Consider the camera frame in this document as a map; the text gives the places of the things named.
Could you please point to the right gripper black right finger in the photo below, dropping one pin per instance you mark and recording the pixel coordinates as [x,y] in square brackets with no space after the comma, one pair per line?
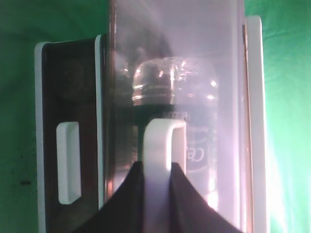
[189,212]

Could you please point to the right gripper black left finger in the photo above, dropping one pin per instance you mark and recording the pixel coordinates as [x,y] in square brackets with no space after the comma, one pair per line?
[123,212]

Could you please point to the clear plastic water bottle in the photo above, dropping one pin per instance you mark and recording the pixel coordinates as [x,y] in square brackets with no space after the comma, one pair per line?
[186,89]

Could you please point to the dark translucent drawer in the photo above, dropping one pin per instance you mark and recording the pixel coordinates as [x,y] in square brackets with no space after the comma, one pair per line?
[143,30]
[68,119]

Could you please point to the green cloth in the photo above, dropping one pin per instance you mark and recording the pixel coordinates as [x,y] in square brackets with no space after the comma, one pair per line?
[286,34]

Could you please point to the white plastic drawer cabinet frame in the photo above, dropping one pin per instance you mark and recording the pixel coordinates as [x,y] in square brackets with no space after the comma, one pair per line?
[256,219]

